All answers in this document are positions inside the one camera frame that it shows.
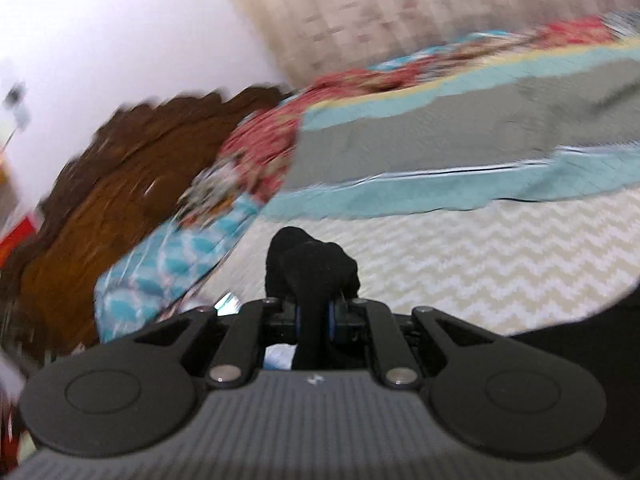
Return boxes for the black pants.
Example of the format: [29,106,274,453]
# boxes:
[265,226,360,370]

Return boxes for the teal patterned pillow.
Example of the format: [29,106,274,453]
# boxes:
[93,194,262,344]

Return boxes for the red floral pillow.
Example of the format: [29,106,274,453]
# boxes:
[175,94,311,229]

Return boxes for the patchwork teal grey bedspread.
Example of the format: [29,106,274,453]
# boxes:
[200,12,639,334]

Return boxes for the carved brown wooden headboard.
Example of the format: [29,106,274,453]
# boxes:
[1,87,284,368]

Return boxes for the patterned beige curtain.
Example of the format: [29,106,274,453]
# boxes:
[231,0,639,87]

